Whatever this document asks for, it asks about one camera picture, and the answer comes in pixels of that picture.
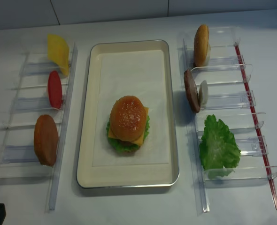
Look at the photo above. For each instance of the red tomato slice in rack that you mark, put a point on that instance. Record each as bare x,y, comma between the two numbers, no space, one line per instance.
54,88

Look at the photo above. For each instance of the green lettuce leaf in rack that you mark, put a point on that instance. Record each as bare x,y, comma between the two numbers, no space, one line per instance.
219,153

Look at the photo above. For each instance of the cream rectangular metal tray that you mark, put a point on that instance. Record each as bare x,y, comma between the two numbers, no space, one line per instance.
120,176

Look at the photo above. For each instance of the tan bun half right rack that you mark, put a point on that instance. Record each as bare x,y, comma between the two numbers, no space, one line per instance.
202,47

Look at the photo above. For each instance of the green lettuce under burger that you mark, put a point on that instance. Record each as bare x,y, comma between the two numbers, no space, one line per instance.
116,145

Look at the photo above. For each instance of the clear acrylic left rack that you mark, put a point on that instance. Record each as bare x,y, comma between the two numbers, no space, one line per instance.
24,74

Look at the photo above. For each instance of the orange cheese slice on burger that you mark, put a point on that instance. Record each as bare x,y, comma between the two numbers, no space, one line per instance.
140,138

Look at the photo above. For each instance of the brown meat patty in rack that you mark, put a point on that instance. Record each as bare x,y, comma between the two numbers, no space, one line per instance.
191,91

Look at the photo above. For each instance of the clear acrylic right rack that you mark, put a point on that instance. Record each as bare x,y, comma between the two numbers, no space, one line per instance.
231,99

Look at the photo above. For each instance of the sesame top bun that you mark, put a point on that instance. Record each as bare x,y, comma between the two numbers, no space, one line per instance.
128,101

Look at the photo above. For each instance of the white paper tray liner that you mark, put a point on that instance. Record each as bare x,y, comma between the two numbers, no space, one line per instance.
140,74

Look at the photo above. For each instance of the brown bun half left rack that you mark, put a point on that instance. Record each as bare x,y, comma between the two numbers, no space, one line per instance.
45,140

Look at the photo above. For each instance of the clear acrylic rack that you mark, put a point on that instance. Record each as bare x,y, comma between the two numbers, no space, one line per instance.
231,99
24,74

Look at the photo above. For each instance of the yellow cheese slice in rack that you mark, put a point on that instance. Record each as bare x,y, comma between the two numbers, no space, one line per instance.
58,52

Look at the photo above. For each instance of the brown patty in burger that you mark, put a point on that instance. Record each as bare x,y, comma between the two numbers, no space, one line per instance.
124,143

